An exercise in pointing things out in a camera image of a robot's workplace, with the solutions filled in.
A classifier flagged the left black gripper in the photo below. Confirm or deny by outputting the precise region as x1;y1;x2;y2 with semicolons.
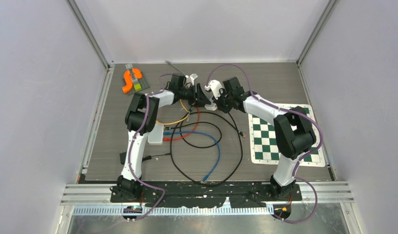
180;84;212;108

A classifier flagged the black cable with green plug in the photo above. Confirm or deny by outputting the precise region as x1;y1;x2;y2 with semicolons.
170;111;244;188

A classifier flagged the yellow ethernet cable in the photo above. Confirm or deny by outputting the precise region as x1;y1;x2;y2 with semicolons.
156;99;191;126

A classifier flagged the blue ethernet cable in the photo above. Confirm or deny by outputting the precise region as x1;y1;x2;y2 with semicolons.
162;130;221;184

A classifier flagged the grey ethernet cable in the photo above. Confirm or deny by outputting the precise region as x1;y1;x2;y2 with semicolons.
165;60;187;77

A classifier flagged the red ethernet cable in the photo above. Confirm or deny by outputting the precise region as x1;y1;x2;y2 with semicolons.
162;106;200;142

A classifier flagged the white network switch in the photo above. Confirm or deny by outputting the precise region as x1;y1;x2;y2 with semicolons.
205;103;218;111
148;123;164;145

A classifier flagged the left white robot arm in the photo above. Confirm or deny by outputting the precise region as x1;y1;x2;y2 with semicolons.
110;73;210;203

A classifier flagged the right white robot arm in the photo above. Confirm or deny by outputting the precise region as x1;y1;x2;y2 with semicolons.
205;77;317;200

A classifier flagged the grey lego baseplate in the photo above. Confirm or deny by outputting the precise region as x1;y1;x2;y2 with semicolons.
122;63;150;95

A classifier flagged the green white chessboard mat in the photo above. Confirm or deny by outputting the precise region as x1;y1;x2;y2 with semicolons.
248;112;326;167

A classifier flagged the lime green lego brick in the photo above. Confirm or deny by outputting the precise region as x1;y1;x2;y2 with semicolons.
133;83;142;91

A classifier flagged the orange S-shaped block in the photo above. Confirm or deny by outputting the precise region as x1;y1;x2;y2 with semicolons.
122;68;143;94

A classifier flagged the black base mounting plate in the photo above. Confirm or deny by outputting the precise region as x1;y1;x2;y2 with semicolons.
109;181;302;208

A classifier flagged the black power adapter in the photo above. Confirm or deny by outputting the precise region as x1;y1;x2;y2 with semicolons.
119;152;171;165

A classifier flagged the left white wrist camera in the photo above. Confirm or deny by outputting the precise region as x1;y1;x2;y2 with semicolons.
185;74;198;86

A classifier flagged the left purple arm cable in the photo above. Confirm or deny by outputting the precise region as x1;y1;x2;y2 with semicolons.
127;73;173;222

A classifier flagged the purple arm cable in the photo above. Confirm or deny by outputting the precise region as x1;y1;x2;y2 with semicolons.
205;64;324;224
127;73;173;222

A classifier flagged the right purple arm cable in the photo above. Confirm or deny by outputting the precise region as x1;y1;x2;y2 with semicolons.
205;64;324;224

